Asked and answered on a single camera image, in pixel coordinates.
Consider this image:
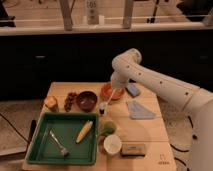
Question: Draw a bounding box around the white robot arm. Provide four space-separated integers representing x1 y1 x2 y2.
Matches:
111 48 213 171

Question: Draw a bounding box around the blue sponge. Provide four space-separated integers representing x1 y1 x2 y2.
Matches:
126 83 140 97

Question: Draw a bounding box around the yellow corn cob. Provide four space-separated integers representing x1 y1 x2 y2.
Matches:
76 121 93 143

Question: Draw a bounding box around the dark purple bowl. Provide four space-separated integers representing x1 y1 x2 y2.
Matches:
76 91 98 112

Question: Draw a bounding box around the silver fork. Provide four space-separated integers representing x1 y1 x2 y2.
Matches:
49 131 69 157

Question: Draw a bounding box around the white cup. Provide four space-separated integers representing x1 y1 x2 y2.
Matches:
103 135 122 155

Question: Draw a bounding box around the orange bowl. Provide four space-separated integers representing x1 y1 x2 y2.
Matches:
101 82 125 100

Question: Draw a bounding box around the light blue folded cloth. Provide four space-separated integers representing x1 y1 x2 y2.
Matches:
127 101 156 120

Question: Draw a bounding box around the green plastic tray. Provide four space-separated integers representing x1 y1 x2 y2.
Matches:
27 113 99 166

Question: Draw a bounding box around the yellow bread toy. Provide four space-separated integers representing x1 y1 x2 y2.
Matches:
44 96 59 112

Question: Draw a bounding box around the brown grape bunch toy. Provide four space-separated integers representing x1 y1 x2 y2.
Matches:
64 92 77 112

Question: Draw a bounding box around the green pear toy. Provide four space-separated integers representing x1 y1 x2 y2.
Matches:
99 121 117 136

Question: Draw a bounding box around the white handled black brush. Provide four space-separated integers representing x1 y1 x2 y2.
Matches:
99 89 115 115

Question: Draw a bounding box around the white remote on ledge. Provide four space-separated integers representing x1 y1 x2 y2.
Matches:
86 0 99 25

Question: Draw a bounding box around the tan and black sponge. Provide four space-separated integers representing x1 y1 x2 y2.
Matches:
121 143 146 156

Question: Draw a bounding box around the black cable on floor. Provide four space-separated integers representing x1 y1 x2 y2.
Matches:
170 116 198 168

